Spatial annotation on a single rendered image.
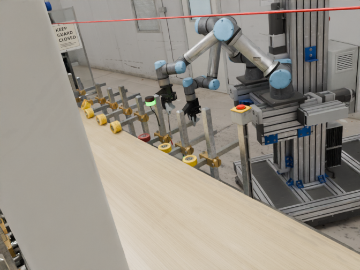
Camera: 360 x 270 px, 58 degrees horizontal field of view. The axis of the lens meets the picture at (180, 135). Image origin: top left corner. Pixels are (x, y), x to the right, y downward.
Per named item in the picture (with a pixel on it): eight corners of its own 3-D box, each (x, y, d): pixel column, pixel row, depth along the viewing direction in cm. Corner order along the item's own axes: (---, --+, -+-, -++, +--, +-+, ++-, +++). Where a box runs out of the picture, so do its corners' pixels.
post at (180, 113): (192, 175, 214) (180, 108, 194) (195, 177, 211) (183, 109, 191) (187, 178, 212) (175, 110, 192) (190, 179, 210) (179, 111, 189)
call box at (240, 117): (241, 119, 155) (240, 104, 152) (253, 122, 150) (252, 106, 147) (231, 124, 152) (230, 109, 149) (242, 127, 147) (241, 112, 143)
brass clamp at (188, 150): (182, 147, 212) (181, 140, 210) (195, 152, 202) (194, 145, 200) (174, 150, 209) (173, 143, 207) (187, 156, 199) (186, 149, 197)
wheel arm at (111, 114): (153, 99, 275) (152, 96, 273) (155, 100, 272) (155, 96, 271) (100, 120, 251) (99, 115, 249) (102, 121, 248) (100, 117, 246)
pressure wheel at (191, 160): (186, 172, 186) (182, 155, 182) (199, 170, 185) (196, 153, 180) (185, 179, 179) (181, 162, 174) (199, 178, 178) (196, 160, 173)
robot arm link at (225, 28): (296, 72, 190) (225, 11, 186) (296, 80, 177) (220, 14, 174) (281, 86, 196) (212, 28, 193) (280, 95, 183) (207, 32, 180)
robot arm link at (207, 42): (232, 9, 195) (174, 57, 220) (229, 11, 186) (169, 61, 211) (243, 25, 197) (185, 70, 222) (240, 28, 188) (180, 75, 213)
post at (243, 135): (248, 196, 172) (241, 119, 154) (256, 199, 169) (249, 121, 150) (242, 200, 170) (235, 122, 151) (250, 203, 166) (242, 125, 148)
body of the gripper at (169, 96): (171, 104, 210) (167, 86, 205) (160, 103, 215) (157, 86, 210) (177, 99, 216) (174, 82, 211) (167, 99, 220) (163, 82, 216)
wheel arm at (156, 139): (190, 125, 241) (190, 119, 239) (194, 126, 238) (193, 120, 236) (142, 147, 219) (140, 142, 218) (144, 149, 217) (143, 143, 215)
